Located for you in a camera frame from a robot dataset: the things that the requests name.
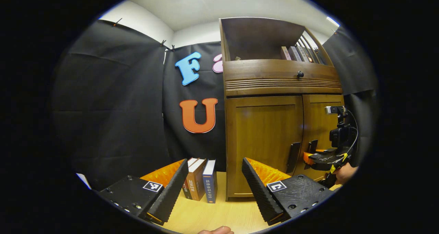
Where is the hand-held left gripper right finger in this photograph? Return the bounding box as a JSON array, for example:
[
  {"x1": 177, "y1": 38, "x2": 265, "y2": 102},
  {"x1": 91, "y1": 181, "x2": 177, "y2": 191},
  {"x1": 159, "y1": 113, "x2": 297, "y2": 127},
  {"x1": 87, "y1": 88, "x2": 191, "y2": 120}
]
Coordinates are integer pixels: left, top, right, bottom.
[{"x1": 242, "y1": 157, "x2": 335, "y2": 226}]

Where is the red standing book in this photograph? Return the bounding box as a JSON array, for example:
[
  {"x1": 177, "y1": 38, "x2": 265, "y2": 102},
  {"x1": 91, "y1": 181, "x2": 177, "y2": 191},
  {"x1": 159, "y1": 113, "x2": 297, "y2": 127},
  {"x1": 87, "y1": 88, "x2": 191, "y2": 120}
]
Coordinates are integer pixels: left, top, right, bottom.
[{"x1": 181, "y1": 157, "x2": 199, "y2": 200}]

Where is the grey upright shelf book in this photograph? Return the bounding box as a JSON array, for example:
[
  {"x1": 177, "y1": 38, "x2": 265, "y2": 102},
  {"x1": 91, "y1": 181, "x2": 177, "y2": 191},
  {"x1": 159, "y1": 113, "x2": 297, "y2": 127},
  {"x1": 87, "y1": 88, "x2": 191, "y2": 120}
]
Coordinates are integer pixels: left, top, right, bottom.
[{"x1": 296, "y1": 46, "x2": 310, "y2": 63}]

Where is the wooden cabinet door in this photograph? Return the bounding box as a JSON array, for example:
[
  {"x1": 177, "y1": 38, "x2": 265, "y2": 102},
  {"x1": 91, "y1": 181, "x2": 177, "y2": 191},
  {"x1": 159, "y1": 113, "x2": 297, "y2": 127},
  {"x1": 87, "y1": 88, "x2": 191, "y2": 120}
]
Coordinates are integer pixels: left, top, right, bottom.
[
  {"x1": 225, "y1": 95, "x2": 304, "y2": 201},
  {"x1": 293, "y1": 94, "x2": 345, "y2": 184}
]

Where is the wooden double-door shoe cabinet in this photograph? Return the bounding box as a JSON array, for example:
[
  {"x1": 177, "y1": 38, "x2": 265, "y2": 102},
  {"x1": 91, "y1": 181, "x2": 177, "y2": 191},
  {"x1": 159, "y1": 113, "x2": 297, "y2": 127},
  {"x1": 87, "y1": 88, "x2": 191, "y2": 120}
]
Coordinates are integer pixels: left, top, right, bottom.
[{"x1": 219, "y1": 17, "x2": 345, "y2": 202}]

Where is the blue standing book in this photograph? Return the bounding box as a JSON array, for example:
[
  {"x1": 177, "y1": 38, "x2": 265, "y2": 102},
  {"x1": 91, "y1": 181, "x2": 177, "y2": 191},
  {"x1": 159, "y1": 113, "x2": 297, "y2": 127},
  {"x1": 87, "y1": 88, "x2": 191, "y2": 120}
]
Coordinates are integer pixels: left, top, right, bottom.
[{"x1": 202, "y1": 160, "x2": 218, "y2": 203}]

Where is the brown standing book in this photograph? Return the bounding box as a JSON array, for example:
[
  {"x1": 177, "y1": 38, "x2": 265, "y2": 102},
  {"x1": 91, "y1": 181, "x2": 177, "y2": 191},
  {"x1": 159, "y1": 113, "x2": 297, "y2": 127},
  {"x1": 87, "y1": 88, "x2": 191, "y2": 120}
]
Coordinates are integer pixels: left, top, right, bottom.
[{"x1": 187, "y1": 159, "x2": 207, "y2": 201}]

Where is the purple-grey upright shelf book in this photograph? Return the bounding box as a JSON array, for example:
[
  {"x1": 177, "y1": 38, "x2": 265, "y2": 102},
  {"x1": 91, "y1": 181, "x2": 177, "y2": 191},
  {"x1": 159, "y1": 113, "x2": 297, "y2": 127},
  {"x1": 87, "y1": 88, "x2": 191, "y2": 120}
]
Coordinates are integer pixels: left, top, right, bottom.
[{"x1": 289, "y1": 46, "x2": 302, "y2": 62}]

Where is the wooden cabinet drawer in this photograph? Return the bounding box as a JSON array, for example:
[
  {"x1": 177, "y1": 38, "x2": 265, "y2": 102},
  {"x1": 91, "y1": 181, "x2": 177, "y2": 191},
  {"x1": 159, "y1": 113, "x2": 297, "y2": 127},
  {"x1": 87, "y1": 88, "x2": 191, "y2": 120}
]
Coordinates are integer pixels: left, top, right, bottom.
[{"x1": 223, "y1": 60, "x2": 343, "y2": 97}]

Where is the white paper sheet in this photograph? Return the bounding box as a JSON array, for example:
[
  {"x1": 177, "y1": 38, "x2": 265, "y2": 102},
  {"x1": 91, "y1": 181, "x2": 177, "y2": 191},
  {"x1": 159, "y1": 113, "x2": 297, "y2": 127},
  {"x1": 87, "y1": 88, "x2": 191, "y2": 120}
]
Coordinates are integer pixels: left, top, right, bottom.
[{"x1": 76, "y1": 173, "x2": 92, "y2": 190}]

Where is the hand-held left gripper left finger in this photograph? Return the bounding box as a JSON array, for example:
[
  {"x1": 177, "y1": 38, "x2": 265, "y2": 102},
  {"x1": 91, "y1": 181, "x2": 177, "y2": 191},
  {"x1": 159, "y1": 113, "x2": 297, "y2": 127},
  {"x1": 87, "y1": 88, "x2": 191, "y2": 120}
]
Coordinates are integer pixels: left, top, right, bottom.
[{"x1": 98, "y1": 159, "x2": 189, "y2": 226}]

